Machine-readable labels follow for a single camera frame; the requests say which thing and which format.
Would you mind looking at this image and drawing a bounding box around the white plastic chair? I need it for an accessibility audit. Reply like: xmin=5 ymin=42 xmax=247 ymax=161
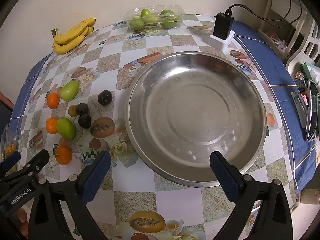
xmin=285 ymin=12 xmax=320 ymax=80

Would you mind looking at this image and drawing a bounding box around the grey phone stand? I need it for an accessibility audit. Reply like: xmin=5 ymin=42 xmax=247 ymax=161
xmin=290 ymin=91 xmax=308 ymax=128

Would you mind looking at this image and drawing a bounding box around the colourful can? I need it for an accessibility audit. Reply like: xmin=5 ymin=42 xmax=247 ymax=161
xmin=294 ymin=71 xmax=307 ymax=92

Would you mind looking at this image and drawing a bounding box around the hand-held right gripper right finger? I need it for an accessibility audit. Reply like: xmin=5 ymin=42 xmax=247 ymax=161
xmin=209 ymin=151 xmax=293 ymax=240

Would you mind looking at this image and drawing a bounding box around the green box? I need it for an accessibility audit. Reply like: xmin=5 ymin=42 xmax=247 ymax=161
xmin=301 ymin=61 xmax=320 ymax=83

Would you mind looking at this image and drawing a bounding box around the yellow banana bunch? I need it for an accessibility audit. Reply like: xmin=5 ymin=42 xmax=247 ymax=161
xmin=51 ymin=18 xmax=97 ymax=55

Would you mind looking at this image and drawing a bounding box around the round metal basin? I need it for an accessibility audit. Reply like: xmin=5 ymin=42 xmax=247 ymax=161
xmin=124 ymin=51 xmax=267 ymax=188

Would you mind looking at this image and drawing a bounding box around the red-brown wooden chair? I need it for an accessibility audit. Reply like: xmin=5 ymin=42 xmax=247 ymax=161
xmin=0 ymin=90 xmax=15 ymax=112

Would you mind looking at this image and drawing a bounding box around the bag of green fruit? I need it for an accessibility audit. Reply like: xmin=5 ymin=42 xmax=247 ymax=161
xmin=124 ymin=4 xmax=186 ymax=30

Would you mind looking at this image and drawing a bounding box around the black cable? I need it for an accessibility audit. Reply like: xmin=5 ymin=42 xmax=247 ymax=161
xmin=225 ymin=0 xmax=303 ymax=28

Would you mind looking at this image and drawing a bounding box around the smartphone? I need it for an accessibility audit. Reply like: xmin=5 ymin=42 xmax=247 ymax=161
xmin=305 ymin=79 xmax=320 ymax=142

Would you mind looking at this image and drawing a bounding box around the white adapter base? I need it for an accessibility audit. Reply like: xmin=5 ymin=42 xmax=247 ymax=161
xmin=209 ymin=30 xmax=235 ymax=51

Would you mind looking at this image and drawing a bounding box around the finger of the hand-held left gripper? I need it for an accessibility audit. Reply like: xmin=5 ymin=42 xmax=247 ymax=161
xmin=0 ymin=149 xmax=50 ymax=184
xmin=0 ymin=151 xmax=22 ymax=174

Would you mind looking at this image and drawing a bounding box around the black power adapter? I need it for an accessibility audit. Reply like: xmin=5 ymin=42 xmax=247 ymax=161
xmin=213 ymin=10 xmax=235 ymax=40

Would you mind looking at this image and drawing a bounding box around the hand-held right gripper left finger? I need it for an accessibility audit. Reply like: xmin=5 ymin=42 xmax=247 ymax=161
xmin=27 ymin=151 xmax=112 ymax=240

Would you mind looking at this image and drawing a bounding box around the crumpled clear plastic bag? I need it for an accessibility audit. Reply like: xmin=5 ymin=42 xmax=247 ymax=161
xmin=265 ymin=31 xmax=288 ymax=54

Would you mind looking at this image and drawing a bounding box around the person's left hand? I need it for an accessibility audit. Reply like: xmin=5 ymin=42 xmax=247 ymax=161
xmin=16 ymin=209 xmax=29 ymax=237

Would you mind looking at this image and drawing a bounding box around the clear bag of small fruit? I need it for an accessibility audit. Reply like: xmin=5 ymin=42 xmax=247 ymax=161
xmin=0 ymin=126 xmax=20 ymax=160

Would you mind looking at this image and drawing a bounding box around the dark round fruit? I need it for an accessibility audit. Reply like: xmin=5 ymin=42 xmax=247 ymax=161
xmin=97 ymin=90 xmax=113 ymax=106
xmin=78 ymin=114 xmax=92 ymax=128
xmin=75 ymin=103 xmax=89 ymax=115

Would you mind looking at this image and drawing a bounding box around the orange mandarin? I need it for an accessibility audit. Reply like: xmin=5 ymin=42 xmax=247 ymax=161
xmin=47 ymin=93 xmax=60 ymax=109
xmin=45 ymin=117 xmax=58 ymax=134
xmin=55 ymin=145 xmax=73 ymax=166

